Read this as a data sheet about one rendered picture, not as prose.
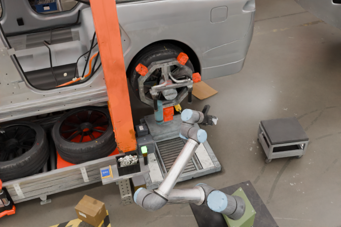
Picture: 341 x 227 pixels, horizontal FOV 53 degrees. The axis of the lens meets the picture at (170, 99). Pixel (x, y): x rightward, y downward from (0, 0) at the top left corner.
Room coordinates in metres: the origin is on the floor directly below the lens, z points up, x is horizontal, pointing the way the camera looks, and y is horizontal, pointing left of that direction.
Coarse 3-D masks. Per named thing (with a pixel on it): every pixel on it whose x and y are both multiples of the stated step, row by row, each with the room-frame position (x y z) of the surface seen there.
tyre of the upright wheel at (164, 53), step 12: (144, 48) 2.95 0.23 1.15; (156, 48) 2.90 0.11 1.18; (168, 48) 2.92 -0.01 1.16; (180, 48) 3.05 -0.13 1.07; (132, 60) 2.91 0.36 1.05; (144, 60) 2.77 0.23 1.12; (156, 60) 2.78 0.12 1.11; (132, 72) 2.78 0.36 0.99; (192, 72) 2.88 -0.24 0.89; (132, 84) 2.72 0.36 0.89
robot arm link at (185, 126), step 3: (183, 123) 1.86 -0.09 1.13; (186, 123) 1.85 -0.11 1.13; (189, 123) 1.85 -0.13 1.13; (183, 126) 1.85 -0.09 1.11; (186, 126) 1.84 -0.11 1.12; (189, 126) 1.84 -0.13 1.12; (192, 126) 1.85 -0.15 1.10; (183, 129) 1.83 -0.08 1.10; (186, 129) 1.81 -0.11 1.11; (180, 132) 1.83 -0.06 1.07; (183, 132) 1.81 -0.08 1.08; (186, 132) 1.79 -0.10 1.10; (180, 135) 1.81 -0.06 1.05; (183, 135) 1.80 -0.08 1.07; (186, 135) 1.78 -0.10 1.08; (186, 138) 1.78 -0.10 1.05
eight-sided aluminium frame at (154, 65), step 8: (152, 64) 2.71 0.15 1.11; (160, 64) 2.70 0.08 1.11; (168, 64) 2.72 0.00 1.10; (176, 64) 2.74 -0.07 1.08; (184, 64) 2.82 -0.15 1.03; (144, 80) 2.66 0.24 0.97; (144, 96) 2.65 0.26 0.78; (184, 96) 2.76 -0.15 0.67; (152, 104) 2.68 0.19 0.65; (168, 104) 2.72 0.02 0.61; (176, 104) 2.74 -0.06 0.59
